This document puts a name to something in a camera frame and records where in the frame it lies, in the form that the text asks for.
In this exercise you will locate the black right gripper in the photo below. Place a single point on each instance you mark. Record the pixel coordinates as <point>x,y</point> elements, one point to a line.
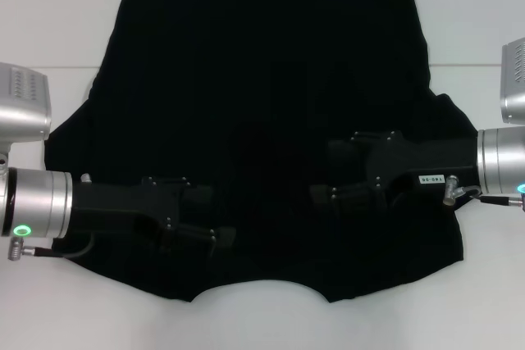
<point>426,161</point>

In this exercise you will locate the black t-shirt with FREE print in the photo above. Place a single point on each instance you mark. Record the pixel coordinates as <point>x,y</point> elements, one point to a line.
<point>262,59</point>

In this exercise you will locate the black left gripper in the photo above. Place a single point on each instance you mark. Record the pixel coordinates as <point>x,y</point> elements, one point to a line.
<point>119,206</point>

